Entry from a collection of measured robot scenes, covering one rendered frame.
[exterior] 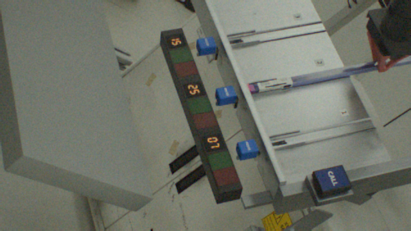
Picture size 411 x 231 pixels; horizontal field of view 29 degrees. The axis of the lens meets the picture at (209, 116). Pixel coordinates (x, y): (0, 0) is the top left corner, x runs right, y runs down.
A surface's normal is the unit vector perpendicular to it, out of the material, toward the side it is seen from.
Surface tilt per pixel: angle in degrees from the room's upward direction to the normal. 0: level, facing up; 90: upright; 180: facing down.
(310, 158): 43
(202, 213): 90
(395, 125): 90
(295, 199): 90
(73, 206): 0
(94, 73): 0
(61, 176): 90
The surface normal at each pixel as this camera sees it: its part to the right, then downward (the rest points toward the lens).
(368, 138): 0.11, -0.58
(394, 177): 0.30, 0.79
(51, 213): 0.73, -0.55
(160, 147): -0.62, -0.25
